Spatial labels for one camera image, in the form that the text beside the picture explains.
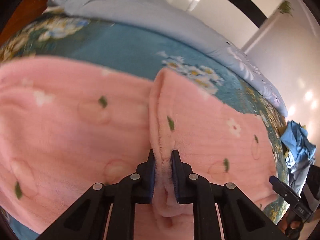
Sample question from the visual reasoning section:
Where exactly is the pink fleece garment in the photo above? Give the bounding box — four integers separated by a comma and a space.
1, 56, 276, 239

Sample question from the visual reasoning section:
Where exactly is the white black wardrobe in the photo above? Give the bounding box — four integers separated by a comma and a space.
166, 0, 284, 48

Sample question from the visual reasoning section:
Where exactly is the green wall plant decoration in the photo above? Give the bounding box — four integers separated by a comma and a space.
278, 0, 293, 17

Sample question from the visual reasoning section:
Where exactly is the teal floral bed blanket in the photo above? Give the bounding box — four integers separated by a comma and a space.
1, 14, 287, 239

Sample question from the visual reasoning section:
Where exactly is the blue fleece garment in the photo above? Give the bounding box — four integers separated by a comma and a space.
280, 120, 316, 195

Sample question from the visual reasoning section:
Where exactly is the person's right hand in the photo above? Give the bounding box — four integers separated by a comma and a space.
277, 217, 303, 239

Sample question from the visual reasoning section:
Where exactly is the grey floral quilt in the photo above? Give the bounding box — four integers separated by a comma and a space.
51, 0, 287, 116

